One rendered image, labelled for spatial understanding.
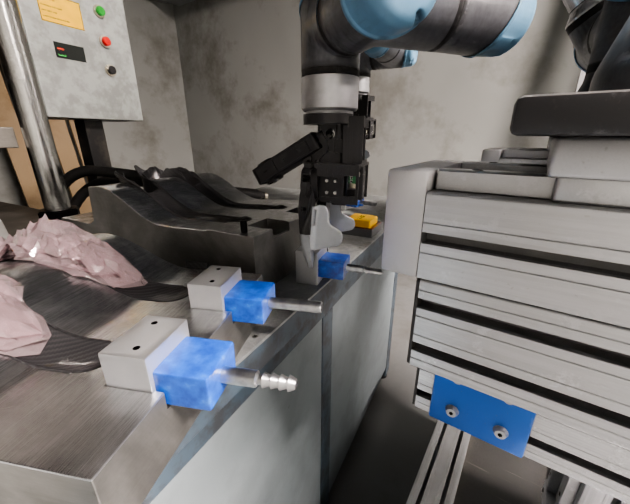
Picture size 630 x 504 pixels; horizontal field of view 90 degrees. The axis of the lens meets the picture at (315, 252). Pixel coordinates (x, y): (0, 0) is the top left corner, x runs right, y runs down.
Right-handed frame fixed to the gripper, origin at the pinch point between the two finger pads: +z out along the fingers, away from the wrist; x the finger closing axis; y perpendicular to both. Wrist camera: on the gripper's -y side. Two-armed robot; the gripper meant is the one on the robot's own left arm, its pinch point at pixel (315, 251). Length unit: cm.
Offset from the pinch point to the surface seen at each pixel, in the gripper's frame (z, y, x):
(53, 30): -45, -88, 30
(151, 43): -109, -273, 264
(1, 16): -42, -78, 12
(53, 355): -0.6, -11.4, -31.5
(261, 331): 4.6, -1.1, -16.3
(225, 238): -3.5, -10.8, -7.9
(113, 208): -5.3, -36.3, -4.1
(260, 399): 20.2, -4.6, -12.0
